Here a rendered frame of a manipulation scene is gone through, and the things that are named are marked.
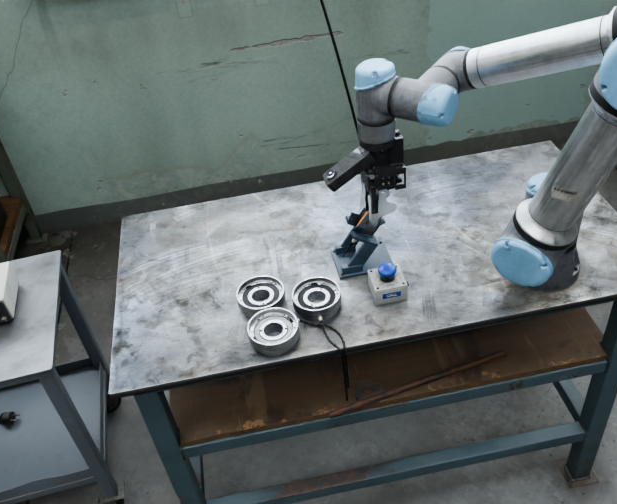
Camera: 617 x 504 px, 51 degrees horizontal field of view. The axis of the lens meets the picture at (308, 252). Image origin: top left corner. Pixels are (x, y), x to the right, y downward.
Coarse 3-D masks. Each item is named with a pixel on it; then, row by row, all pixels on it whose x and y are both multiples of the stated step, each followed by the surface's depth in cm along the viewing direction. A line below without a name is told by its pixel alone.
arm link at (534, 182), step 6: (540, 174) 133; (546, 174) 133; (528, 180) 132; (534, 180) 131; (540, 180) 131; (528, 186) 130; (534, 186) 129; (528, 192) 130; (534, 192) 128; (528, 198) 130; (582, 216) 131; (576, 222) 128; (576, 240) 135; (570, 246) 134
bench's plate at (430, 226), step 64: (320, 192) 174; (448, 192) 169; (512, 192) 166; (128, 256) 161; (192, 256) 159; (256, 256) 156; (320, 256) 154; (448, 256) 150; (128, 320) 144; (192, 320) 142; (384, 320) 137; (448, 320) 135; (128, 384) 130
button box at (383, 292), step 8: (368, 272) 142; (376, 272) 142; (400, 272) 141; (368, 280) 144; (376, 280) 140; (384, 280) 139; (392, 280) 139; (400, 280) 139; (376, 288) 138; (384, 288) 138; (392, 288) 138; (400, 288) 138; (376, 296) 138; (384, 296) 139; (392, 296) 139; (400, 296) 139; (376, 304) 140; (384, 304) 140
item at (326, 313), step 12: (300, 288) 142; (312, 288) 142; (336, 288) 141; (312, 300) 143; (324, 300) 139; (336, 300) 137; (300, 312) 137; (312, 312) 136; (324, 312) 136; (336, 312) 140
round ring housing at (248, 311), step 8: (248, 280) 144; (256, 280) 145; (264, 280) 145; (272, 280) 145; (240, 288) 143; (256, 288) 144; (264, 288) 143; (280, 288) 143; (240, 296) 142; (248, 296) 142; (256, 296) 144; (264, 296) 145; (272, 296) 141; (280, 296) 139; (240, 304) 139; (256, 304) 140; (272, 304) 138; (280, 304) 139; (248, 312) 139; (256, 312) 138
